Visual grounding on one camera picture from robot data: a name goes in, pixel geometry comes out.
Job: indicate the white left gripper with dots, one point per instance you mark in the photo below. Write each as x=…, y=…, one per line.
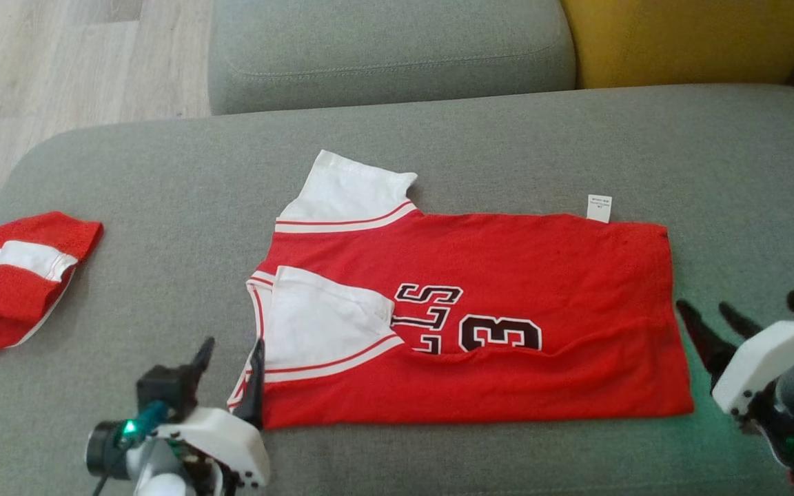
x=225, y=441

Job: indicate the red shorts with white stripe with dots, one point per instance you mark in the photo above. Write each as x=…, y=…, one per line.
x=11, y=296

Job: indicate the grey sofa seat cushion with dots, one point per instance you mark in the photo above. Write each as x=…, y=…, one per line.
x=507, y=138

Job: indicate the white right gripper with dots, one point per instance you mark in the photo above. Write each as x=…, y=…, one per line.
x=769, y=358

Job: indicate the yellow cushion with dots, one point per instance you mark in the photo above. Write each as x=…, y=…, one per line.
x=679, y=34

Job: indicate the red white basketball jersey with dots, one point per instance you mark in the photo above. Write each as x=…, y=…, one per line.
x=507, y=275

